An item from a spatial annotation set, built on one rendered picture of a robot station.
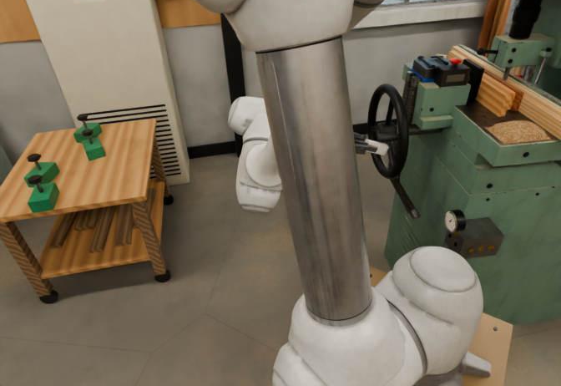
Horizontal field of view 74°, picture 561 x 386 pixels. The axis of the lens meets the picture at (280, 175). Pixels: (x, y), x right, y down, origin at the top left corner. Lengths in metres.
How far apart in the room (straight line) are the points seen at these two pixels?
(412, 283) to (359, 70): 2.08
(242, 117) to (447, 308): 0.58
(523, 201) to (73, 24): 1.93
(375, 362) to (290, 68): 0.41
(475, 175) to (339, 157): 0.74
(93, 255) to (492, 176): 1.56
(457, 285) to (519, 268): 0.88
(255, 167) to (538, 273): 1.13
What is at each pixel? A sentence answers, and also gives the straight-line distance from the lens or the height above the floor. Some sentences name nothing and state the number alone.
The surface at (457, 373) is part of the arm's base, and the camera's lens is 0.89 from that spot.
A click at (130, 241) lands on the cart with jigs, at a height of 0.19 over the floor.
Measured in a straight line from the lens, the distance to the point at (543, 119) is 1.18.
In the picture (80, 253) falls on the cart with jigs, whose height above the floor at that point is 0.18.
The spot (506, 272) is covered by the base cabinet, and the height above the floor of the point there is 0.34.
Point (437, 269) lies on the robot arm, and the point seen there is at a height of 0.89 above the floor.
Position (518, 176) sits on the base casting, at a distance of 1.22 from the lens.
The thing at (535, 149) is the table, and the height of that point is 0.88.
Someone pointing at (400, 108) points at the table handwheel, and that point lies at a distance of 1.09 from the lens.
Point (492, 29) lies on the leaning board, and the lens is 2.81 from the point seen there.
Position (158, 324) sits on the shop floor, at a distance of 1.74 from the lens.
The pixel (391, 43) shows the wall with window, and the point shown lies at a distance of 2.66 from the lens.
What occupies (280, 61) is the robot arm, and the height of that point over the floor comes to 1.25.
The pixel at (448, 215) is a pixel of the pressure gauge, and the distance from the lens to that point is 1.16.
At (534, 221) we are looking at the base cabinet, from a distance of 1.39.
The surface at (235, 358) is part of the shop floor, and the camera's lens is 1.59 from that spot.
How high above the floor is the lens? 1.38
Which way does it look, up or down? 36 degrees down
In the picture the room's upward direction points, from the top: 2 degrees counter-clockwise
